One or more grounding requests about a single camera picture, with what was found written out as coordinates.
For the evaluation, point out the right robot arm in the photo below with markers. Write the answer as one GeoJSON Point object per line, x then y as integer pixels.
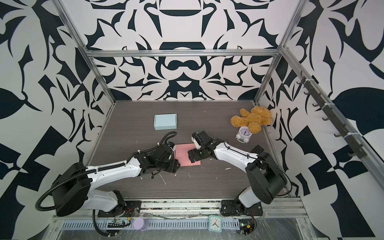
{"type": "Point", "coordinates": [266, 179]}

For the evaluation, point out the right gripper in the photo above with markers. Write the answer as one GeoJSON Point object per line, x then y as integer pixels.
{"type": "Point", "coordinates": [197, 157]}

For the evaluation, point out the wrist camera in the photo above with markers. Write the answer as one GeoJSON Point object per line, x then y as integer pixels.
{"type": "Point", "coordinates": [172, 146]}
{"type": "Point", "coordinates": [196, 140]}

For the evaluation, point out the pink paper box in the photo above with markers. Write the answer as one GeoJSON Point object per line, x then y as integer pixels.
{"type": "Point", "coordinates": [181, 154]}

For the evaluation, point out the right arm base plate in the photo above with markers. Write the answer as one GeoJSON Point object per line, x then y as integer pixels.
{"type": "Point", "coordinates": [235, 208]}

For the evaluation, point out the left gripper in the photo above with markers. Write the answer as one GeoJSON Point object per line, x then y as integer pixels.
{"type": "Point", "coordinates": [173, 167]}

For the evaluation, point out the light blue paper box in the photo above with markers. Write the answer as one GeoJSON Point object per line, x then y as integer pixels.
{"type": "Point", "coordinates": [165, 122]}

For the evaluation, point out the green square clock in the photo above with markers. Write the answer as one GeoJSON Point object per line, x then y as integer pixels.
{"type": "Point", "coordinates": [215, 224]}

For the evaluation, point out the brown teddy bear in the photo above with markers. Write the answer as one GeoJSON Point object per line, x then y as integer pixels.
{"type": "Point", "coordinates": [254, 119]}

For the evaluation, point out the black remote control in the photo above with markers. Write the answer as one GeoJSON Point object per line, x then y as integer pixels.
{"type": "Point", "coordinates": [257, 150]}

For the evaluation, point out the purple round lid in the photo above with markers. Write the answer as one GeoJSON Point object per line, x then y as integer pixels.
{"type": "Point", "coordinates": [141, 224]}

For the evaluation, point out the right circuit board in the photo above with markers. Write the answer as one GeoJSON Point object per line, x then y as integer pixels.
{"type": "Point", "coordinates": [248, 226]}

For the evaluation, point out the circuit board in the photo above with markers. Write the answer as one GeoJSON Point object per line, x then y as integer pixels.
{"type": "Point", "coordinates": [248, 226]}
{"type": "Point", "coordinates": [117, 223]}

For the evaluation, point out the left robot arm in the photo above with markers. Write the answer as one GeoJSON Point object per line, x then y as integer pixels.
{"type": "Point", "coordinates": [78, 188]}

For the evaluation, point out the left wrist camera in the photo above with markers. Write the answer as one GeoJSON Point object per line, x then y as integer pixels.
{"type": "Point", "coordinates": [172, 146]}

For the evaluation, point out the white alarm clock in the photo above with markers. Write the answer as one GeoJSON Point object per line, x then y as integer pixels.
{"type": "Point", "coordinates": [243, 135]}

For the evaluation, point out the wall hook rail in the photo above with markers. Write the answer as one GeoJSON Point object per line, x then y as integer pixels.
{"type": "Point", "coordinates": [355, 141]}

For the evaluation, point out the left circuit board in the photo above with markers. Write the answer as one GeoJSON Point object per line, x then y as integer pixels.
{"type": "Point", "coordinates": [117, 223]}

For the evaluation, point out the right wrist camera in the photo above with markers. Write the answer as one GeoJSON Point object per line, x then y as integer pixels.
{"type": "Point", "coordinates": [196, 140]}

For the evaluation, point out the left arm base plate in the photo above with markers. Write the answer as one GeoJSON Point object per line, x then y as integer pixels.
{"type": "Point", "coordinates": [128, 209]}

